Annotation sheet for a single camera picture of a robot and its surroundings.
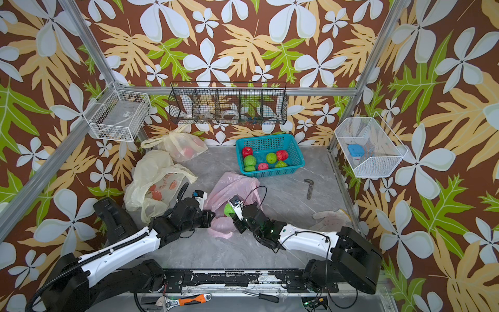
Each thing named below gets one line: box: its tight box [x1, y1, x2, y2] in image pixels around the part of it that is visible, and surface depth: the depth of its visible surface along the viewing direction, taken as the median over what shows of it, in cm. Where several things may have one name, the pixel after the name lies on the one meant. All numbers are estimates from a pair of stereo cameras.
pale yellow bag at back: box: [140, 123, 208, 163], surface depth 109 cm
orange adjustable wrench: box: [155, 293, 213, 311], surface depth 71 cm
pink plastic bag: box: [205, 171, 262, 239], surface depth 88 cm
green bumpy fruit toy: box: [275, 159, 288, 168], surface depth 106 cm
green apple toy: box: [265, 152, 277, 165], surface depth 111 cm
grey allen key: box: [304, 178, 315, 201], surface depth 103 cm
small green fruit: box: [244, 165, 256, 172], surface depth 104 cm
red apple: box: [241, 146, 254, 159], surface depth 113 cm
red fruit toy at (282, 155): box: [276, 150, 290, 162], surface depth 111 cm
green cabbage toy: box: [243, 154, 257, 166], surface depth 109 cm
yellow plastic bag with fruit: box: [123, 149, 199, 223], surface depth 90 cm
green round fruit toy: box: [223, 202, 236, 218], surface depth 80 cm
